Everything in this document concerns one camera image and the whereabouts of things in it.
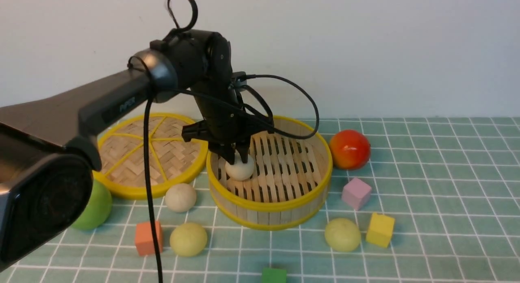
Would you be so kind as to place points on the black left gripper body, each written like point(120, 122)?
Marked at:
point(226, 118)

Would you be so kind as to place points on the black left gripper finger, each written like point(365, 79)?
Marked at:
point(242, 147)
point(225, 151)

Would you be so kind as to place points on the white bun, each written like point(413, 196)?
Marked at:
point(240, 171)
point(180, 197)

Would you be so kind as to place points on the yellow-green bun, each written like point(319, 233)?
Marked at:
point(188, 239)
point(342, 235)

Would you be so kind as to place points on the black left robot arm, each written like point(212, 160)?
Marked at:
point(49, 147)

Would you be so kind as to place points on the yellow bamboo steamer tray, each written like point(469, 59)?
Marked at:
point(289, 183)

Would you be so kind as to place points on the red orange tomato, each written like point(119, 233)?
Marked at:
point(350, 150)

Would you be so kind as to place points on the pink cube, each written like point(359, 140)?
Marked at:
point(356, 193)

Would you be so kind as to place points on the orange cube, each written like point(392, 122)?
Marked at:
point(144, 242)

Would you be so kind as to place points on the green cube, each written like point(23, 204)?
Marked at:
point(273, 275)

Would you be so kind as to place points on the green apple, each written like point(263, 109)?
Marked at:
point(97, 210)

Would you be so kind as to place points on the yellow cube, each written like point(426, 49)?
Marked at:
point(380, 230)

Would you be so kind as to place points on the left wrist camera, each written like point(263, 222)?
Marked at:
point(238, 80)

